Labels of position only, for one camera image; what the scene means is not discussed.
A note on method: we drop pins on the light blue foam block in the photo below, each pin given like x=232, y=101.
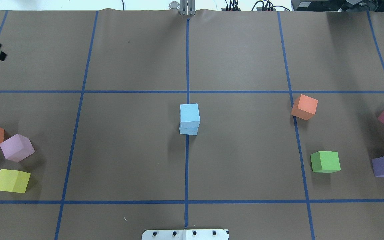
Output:
x=188, y=131
x=189, y=116

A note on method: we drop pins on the black monitor base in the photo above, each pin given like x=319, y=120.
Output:
x=337, y=5

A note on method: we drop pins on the pink lilac foam block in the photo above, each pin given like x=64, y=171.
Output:
x=17, y=148

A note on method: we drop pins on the yellow foam block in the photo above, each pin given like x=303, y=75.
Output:
x=14, y=181

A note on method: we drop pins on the green foam block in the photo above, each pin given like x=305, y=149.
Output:
x=325, y=162

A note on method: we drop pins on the metal camera stand post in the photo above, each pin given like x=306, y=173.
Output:
x=187, y=7

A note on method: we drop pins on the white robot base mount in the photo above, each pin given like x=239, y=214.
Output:
x=186, y=234

